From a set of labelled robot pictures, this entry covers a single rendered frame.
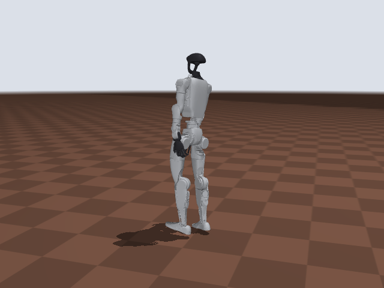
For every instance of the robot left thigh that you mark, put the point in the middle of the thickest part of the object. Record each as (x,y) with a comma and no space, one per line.
(177,162)

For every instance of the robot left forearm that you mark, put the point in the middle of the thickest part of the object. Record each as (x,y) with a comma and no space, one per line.
(176,121)

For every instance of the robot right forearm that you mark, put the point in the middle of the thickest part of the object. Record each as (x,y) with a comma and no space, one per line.
(199,120)

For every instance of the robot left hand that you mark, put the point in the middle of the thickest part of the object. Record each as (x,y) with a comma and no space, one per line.
(178,147)

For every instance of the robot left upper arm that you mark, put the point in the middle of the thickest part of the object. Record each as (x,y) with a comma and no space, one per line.
(181,86)

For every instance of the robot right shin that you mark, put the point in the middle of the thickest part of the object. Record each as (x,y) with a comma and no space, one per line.
(202,196)

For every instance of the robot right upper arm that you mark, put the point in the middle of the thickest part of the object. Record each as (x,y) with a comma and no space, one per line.
(209,91)

